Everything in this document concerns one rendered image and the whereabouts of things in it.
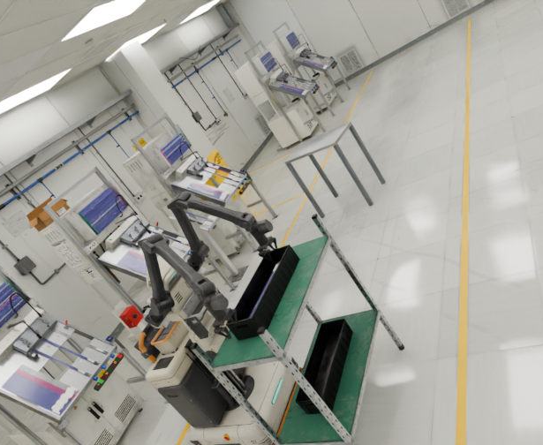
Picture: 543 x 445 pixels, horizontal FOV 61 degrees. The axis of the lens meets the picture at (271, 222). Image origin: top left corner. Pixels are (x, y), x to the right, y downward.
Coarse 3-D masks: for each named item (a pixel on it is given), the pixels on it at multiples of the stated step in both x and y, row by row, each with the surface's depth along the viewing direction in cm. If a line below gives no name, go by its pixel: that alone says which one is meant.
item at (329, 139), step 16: (336, 128) 499; (352, 128) 490; (304, 144) 523; (320, 144) 486; (336, 144) 464; (288, 160) 507; (368, 160) 505; (352, 176) 477; (336, 192) 561; (320, 208) 532
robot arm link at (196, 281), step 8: (168, 240) 226; (152, 248) 220; (160, 248) 220; (168, 248) 220; (168, 256) 217; (176, 256) 217; (176, 264) 215; (184, 264) 215; (184, 272) 212; (192, 272) 212; (192, 280) 208; (200, 280) 209; (208, 280) 210; (192, 288) 210; (200, 288) 205; (208, 288) 207
